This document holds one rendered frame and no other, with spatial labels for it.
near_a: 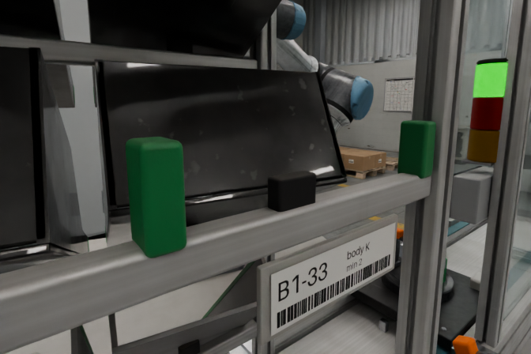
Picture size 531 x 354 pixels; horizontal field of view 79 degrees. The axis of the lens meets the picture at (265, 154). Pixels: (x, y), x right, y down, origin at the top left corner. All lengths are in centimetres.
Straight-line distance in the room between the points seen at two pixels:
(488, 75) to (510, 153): 12
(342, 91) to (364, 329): 60
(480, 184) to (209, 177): 47
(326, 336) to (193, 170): 58
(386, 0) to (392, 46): 124
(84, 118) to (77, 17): 86
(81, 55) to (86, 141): 307
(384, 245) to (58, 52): 23
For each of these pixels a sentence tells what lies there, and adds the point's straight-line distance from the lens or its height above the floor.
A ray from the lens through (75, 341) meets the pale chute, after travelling 26.
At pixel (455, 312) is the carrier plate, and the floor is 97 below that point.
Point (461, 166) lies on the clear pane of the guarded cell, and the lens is 148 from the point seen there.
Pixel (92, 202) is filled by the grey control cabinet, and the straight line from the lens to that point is 343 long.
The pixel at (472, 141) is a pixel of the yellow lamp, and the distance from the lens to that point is 60.
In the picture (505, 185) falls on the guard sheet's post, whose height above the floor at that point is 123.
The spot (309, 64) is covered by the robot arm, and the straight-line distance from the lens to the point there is 98.
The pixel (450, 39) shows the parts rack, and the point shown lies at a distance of 21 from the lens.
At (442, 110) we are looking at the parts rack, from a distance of 21.
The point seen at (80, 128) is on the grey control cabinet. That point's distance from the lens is 330.
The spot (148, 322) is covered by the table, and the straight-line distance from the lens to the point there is 86.
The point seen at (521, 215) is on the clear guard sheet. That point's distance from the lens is 73.
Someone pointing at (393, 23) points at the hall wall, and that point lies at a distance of 983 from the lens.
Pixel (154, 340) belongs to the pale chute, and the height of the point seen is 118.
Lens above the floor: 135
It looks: 9 degrees down
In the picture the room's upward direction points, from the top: straight up
